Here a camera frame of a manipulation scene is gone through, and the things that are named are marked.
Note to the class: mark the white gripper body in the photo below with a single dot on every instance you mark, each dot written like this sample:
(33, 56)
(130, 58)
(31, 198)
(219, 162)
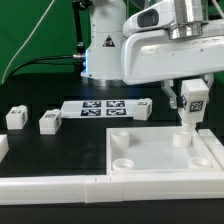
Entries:
(151, 56)

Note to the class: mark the white front fence rail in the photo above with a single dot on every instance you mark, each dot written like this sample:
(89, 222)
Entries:
(117, 188)

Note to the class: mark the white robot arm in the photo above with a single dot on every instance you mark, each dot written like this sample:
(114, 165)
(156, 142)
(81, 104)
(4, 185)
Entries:
(103, 56)

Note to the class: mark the white square tabletop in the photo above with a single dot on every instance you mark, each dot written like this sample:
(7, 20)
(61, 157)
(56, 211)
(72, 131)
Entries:
(144, 150)

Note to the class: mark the white marker base plate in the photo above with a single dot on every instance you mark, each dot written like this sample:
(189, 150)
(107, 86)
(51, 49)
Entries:
(98, 108)

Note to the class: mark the white left fence piece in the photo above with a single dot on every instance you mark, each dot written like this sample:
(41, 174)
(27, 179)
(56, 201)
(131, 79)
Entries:
(3, 147)

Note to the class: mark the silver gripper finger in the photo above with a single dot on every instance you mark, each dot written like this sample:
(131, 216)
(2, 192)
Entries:
(167, 87)
(208, 79)

